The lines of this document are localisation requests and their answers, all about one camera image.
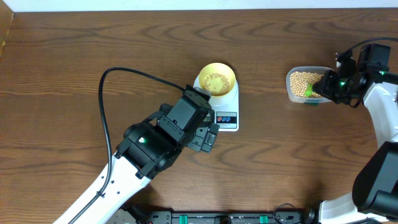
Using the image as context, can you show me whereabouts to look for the clear plastic container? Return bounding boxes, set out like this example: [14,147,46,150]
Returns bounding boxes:
[286,66,330,104]

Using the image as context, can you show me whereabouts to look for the soybeans in container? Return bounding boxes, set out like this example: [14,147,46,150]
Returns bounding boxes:
[290,72,323,98]

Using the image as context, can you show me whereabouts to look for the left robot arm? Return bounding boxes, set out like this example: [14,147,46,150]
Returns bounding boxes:
[56,85,219,223]

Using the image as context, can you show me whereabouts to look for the green plastic scoop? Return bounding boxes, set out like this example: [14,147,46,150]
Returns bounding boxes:
[304,83,313,98]

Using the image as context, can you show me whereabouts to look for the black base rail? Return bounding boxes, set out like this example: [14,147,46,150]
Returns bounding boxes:
[105,203,318,224]

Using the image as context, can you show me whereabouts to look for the white digital kitchen scale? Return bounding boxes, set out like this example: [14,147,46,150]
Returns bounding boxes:
[194,76,239,132]

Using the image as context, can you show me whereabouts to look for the green tape label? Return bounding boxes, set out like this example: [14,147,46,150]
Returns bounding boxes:
[304,102,319,106]

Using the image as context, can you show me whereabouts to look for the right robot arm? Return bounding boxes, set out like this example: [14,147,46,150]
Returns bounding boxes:
[312,38,397,223]

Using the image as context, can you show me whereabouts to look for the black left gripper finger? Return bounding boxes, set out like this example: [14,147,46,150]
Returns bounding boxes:
[201,123,220,153]
[187,128,209,152]

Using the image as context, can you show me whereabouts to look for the yellow bowl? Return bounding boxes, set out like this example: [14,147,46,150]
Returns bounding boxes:
[198,62,236,96]

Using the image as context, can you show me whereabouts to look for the soybeans in bowl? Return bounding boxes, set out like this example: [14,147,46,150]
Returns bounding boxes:
[203,73,231,96]

